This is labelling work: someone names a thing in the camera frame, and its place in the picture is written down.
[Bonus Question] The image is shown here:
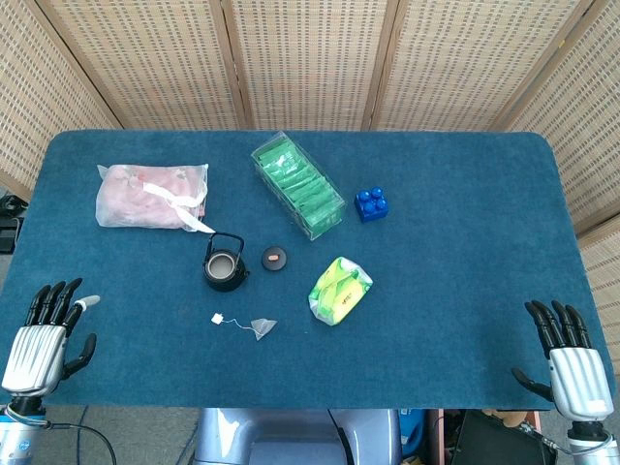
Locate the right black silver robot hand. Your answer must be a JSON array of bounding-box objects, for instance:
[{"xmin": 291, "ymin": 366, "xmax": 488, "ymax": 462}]
[{"xmin": 511, "ymin": 299, "xmax": 615, "ymax": 421}]

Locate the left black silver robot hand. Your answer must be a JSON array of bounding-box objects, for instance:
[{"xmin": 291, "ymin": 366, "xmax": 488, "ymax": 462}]
[{"xmin": 0, "ymin": 278, "xmax": 102, "ymax": 401}]

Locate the pyramid tea bag with tag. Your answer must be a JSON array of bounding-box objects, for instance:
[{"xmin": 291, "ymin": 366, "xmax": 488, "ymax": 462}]
[{"xmin": 210, "ymin": 312, "xmax": 279, "ymax": 342}]

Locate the black teapot lid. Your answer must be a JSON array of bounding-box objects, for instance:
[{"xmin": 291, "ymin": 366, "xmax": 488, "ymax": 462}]
[{"xmin": 261, "ymin": 246, "xmax": 291, "ymax": 272}]

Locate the black case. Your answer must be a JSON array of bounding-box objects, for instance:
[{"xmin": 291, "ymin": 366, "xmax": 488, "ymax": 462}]
[{"xmin": 454, "ymin": 410, "xmax": 556, "ymax": 465}]

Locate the woven folding screen panel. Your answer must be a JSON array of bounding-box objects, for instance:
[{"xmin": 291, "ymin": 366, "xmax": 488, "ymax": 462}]
[
  {"xmin": 0, "ymin": 0, "xmax": 122, "ymax": 200},
  {"xmin": 503, "ymin": 0, "xmax": 620, "ymax": 233},
  {"xmin": 36, "ymin": 0, "xmax": 253, "ymax": 131},
  {"xmin": 575, "ymin": 227, "xmax": 620, "ymax": 330},
  {"xmin": 370, "ymin": 0, "xmax": 595, "ymax": 133},
  {"xmin": 220, "ymin": 0, "xmax": 393, "ymax": 132}
]

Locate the black equipment on floor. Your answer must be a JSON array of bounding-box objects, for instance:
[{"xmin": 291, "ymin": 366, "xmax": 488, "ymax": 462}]
[{"xmin": 0, "ymin": 191, "xmax": 25, "ymax": 256}]

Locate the blue table carpet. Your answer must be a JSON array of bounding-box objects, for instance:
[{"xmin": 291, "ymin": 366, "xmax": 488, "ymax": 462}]
[{"xmin": 0, "ymin": 129, "xmax": 617, "ymax": 411}]

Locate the blue box under table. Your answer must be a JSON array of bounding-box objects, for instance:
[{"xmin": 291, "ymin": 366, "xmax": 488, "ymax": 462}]
[{"xmin": 399, "ymin": 409, "xmax": 427, "ymax": 456}]

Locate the green yellow tissue pack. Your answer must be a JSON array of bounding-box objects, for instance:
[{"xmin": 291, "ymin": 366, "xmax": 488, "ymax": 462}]
[{"xmin": 307, "ymin": 256, "xmax": 375, "ymax": 327}]

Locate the grey-blue robot torso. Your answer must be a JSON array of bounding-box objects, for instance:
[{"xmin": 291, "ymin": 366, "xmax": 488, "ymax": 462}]
[{"xmin": 193, "ymin": 408, "xmax": 403, "ymax": 465}]

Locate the blue building block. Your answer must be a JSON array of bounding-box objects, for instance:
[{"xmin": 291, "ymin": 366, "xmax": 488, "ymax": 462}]
[{"xmin": 355, "ymin": 186, "xmax": 391, "ymax": 224}]

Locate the clear box of green sachets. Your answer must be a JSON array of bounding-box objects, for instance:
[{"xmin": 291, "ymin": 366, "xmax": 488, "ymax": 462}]
[{"xmin": 250, "ymin": 131, "xmax": 348, "ymax": 242}]

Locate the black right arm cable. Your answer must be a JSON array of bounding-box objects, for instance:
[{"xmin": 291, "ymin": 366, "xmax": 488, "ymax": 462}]
[{"xmin": 520, "ymin": 424, "xmax": 574, "ymax": 455}]

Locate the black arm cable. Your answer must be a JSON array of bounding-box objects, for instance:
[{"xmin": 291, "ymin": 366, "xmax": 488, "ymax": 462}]
[
  {"xmin": 46, "ymin": 421, "xmax": 118, "ymax": 465},
  {"xmin": 520, "ymin": 424, "xmax": 574, "ymax": 455}
]

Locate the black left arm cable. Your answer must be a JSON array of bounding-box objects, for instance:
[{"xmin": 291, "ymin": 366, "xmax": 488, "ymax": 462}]
[{"xmin": 46, "ymin": 421, "xmax": 118, "ymax": 465}]

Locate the black teapot with handle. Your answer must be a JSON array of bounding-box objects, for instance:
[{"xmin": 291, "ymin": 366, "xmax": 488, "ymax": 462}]
[{"xmin": 201, "ymin": 232, "xmax": 251, "ymax": 293}]

